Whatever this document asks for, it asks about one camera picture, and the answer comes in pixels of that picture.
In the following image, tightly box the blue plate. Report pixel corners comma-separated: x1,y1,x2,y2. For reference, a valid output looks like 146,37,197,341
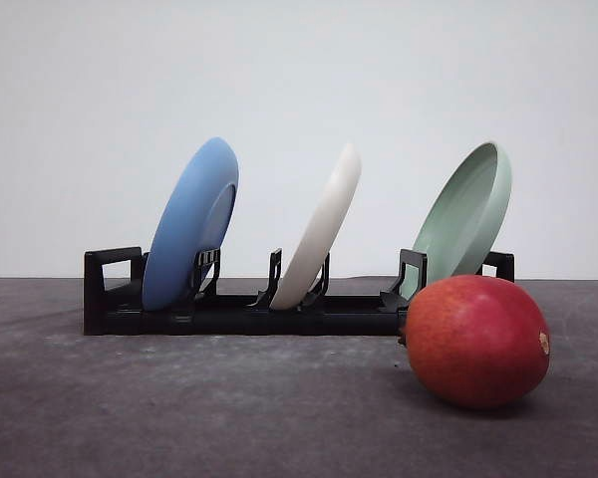
142,137,239,312

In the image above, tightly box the green plate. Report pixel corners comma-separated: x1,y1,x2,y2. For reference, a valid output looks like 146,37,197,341
401,142,513,299

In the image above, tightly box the black plastic dish rack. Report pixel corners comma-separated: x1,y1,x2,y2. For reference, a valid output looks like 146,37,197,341
84,246,515,338

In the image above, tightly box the red pomegranate fruit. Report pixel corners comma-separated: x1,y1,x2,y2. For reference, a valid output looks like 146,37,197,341
406,275,551,410

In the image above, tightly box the white plate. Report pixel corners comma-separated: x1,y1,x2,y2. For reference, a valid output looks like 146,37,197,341
271,143,362,310

